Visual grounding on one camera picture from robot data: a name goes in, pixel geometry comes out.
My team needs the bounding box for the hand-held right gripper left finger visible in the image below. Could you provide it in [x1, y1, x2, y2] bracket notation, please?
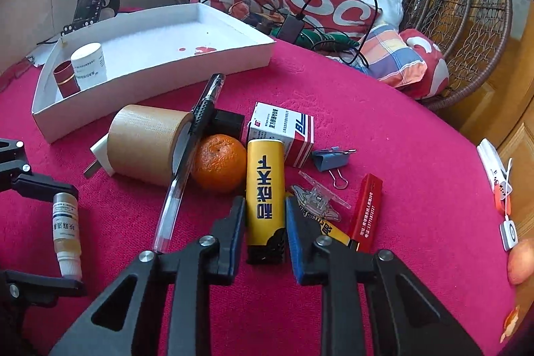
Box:
[49, 195, 248, 356]

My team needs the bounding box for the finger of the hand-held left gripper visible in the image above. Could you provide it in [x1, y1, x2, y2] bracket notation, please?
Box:
[0, 269, 88, 309]
[0, 138, 80, 207]

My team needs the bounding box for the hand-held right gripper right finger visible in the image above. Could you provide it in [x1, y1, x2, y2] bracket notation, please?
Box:
[285, 195, 485, 356]

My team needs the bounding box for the small yellow lighter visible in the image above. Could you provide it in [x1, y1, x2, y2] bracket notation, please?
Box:
[288, 193, 352, 249]

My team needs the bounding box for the small dropper bottle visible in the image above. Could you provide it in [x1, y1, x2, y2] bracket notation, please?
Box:
[52, 193, 83, 281]

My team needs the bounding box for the large yellow lighter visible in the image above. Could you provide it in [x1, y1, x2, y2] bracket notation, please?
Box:
[245, 138, 288, 266]

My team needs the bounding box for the white charger plug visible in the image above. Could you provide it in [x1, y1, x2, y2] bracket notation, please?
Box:
[83, 133, 115, 178]

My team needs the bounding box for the orange tangerine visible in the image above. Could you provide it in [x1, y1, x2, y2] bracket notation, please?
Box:
[191, 133, 248, 193]

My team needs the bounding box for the red lighter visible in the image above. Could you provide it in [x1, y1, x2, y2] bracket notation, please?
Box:
[347, 173, 383, 253]

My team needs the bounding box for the brown tape roll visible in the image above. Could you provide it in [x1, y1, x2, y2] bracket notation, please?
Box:
[106, 104, 196, 187]

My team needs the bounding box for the white red blue medicine box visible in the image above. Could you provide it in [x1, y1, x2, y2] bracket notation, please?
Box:
[246, 101, 314, 168]

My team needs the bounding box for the black charger plug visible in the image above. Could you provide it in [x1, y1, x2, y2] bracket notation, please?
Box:
[199, 108, 245, 142]

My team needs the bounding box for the black gel pen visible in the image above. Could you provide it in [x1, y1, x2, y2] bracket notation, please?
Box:
[152, 73, 226, 254]

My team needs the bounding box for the white cardboard tray box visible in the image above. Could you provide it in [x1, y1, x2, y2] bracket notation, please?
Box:
[32, 3, 277, 144]

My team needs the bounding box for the blue binder clip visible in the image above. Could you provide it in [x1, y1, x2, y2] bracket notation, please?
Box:
[311, 146, 357, 190]

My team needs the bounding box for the small red jar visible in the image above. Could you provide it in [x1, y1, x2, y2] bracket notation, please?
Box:
[53, 62, 81, 99]

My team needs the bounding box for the white plastic jar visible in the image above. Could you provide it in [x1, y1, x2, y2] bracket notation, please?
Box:
[70, 42, 108, 92]

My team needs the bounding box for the white paper sheet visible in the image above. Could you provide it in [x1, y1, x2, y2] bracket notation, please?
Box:
[25, 38, 61, 67]

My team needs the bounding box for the red tablecloth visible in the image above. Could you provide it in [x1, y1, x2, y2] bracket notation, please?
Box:
[0, 6, 527, 356]

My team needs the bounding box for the green cloth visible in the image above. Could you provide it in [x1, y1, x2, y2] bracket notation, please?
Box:
[271, 28, 360, 51]

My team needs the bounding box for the orange plastic tool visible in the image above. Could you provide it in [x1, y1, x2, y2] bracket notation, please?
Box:
[493, 177, 513, 216]

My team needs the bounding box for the plaid cushion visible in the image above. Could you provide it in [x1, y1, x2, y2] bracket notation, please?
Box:
[358, 24, 428, 90]

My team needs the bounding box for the small white device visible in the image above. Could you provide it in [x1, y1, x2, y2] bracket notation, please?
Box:
[500, 218, 519, 252]

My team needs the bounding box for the dark power adapter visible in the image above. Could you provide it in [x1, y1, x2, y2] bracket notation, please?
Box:
[275, 15, 307, 42]

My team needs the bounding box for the round red white cushion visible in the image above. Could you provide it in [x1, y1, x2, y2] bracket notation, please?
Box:
[399, 28, 450, 100]

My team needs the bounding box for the orange peel piece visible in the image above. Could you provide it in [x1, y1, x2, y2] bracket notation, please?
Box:
[500, 305, 521, 343]

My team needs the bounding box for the square red white cushion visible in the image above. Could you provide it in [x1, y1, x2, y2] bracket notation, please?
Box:
[284, 0, 380, 40]

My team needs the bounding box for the brown wicker hanging chair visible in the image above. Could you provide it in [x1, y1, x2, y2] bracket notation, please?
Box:
[165, 0, 514, 110]

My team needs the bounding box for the black cable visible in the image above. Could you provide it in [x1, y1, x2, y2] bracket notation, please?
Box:
[200, 0, 383, 67]

